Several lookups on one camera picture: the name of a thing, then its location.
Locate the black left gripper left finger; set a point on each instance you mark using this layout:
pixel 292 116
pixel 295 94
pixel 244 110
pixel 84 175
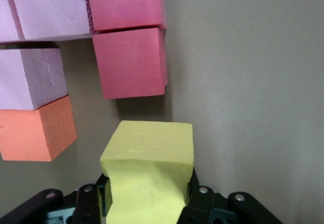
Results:
pixel 83 206

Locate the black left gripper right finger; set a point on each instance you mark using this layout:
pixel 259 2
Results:
pixel 202 206

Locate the yellow foam cube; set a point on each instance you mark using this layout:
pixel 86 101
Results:
pixel 146 145

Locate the orange foam cube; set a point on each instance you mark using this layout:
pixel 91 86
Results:
pixel 25 133

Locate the pink foam cube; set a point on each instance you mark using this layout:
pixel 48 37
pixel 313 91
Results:
pixel 50 6
pixel 6 14
pixel 25 77

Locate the red foam cube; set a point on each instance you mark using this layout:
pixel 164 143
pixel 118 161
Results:
pixel 124 4
pixel 129 64

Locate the table cover sheet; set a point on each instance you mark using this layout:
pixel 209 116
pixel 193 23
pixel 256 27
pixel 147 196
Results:
pixel 253 82

